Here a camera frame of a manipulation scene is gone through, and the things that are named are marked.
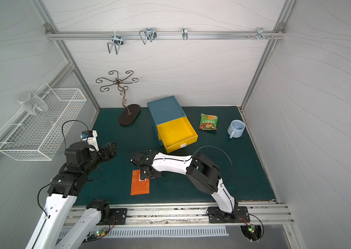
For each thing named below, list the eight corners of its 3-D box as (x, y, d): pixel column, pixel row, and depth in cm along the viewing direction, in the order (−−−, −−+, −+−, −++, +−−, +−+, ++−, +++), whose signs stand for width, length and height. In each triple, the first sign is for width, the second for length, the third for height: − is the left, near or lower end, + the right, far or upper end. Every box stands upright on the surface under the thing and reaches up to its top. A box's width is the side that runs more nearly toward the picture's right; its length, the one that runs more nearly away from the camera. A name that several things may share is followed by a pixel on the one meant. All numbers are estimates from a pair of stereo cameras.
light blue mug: (229, 139, 104) (232, 132, 98) (226, 127, 111) (229, 119, 105) (243, 139, 104) (247, 132, 98) (239, 127, 111) (243, 119, 105)
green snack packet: (198, 129, 109) (198, 127, 107) (200, 115, 118) (200, 113, 116) (216, 132, 108) (217, 130, 106) (217, 117, 117) (217, 115, 115)
